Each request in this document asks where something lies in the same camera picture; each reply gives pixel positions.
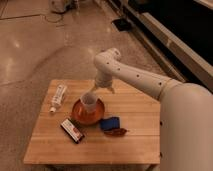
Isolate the wooden table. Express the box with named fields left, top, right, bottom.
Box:
left=24, top=80, right=160, bottom=165

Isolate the dark red pepper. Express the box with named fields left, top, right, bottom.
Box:
left=104, top=128, right=127, bottom=136

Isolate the red black snack bar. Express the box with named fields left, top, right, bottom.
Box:
left=60, top=119, right=84, bottom=144

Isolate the translucent plastic cup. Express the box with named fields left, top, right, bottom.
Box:
left=80, top=92, right=98, bottom=113

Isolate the orange ceramic plate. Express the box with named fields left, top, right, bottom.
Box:
left=71, top=99, right=105, bottom=125

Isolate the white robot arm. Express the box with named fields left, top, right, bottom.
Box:
left=94, top=48, right=213, bottom=171

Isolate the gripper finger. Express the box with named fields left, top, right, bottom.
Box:
left=107, top=87, right=115, bottom=94
left=90, top=85, right=98, bottom=92

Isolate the clear plastic bottle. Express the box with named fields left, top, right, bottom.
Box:
left=50, top=84, right=67, bottom=113

